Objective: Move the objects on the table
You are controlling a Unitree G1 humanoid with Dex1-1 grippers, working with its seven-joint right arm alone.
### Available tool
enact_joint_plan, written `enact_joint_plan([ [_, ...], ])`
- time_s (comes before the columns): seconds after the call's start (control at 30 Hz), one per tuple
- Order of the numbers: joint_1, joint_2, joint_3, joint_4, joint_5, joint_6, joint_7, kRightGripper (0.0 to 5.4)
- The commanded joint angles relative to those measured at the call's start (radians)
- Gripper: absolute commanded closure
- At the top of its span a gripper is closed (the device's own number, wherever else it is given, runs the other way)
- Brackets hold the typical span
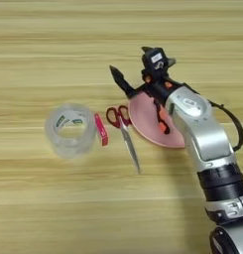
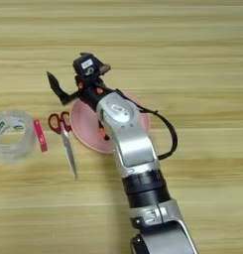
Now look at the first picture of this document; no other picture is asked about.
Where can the small black box white label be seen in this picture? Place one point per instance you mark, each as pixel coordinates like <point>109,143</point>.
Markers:
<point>154,59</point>

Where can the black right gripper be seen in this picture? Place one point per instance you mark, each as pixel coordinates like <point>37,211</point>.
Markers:
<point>157,84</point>

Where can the clear tape roll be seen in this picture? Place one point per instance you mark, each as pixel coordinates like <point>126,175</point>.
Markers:
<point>52,132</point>

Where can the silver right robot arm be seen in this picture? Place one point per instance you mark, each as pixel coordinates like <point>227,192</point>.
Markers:
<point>205,132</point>

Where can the small red box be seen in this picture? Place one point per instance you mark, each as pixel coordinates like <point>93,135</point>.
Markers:
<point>101,130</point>

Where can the pink round plate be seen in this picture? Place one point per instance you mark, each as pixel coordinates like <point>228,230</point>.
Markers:
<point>144,119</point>

